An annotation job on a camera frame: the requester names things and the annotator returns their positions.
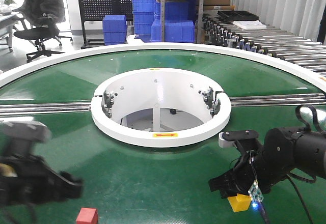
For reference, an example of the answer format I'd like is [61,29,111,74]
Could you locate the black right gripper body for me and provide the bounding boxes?
[230,138,293,193]

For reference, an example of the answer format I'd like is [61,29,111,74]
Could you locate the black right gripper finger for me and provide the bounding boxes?
[208,170,251,198]

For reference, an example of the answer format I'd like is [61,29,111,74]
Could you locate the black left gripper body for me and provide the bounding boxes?
[1,157,61,206]

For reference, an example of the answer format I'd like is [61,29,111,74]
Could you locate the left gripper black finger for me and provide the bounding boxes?
[58,172,84,200]

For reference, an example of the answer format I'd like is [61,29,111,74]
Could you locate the yellow toy block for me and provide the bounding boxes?
[227,193,251,212]

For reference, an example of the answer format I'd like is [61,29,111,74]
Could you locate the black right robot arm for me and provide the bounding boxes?
[231,127,325,194]

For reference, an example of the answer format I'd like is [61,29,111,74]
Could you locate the red toy block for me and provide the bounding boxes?
[76,207,98,224]

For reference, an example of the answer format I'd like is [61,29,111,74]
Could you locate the roller conveyor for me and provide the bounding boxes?
[203,10,325,77]

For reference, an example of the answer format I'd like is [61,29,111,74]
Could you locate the white foam sheet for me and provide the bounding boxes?
[232,20,267,30]

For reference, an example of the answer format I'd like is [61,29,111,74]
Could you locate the black compartment tray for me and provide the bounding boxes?
[218,10,259,21]

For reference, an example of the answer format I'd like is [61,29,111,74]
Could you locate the small blue crate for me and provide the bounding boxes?
[102,15,127,45]

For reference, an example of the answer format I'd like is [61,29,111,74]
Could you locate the black office chair with jacket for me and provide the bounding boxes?
[14,0,65,63]

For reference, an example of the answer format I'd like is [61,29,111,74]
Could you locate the stacked blue crates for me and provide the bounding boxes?
[132,0,197,43]

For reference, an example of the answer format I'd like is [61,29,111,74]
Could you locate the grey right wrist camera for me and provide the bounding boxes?
[218,130,259,148]

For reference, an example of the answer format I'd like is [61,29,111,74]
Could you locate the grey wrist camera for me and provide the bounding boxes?
[2,121,51,158]
[218,130,259,148]

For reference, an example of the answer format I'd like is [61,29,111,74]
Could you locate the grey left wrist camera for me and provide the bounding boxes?
[2,121,51,158]

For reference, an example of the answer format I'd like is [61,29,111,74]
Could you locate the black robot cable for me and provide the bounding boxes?
[285,104,326,224]

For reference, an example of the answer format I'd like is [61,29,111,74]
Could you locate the metal rail bars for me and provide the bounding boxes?
[1,93,325,117]

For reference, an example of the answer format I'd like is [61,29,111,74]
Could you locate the white inner ring guard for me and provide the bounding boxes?
[91,68,231,148]

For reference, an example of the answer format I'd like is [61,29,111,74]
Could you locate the metal shelf post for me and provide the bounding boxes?
[149,0,206,44]

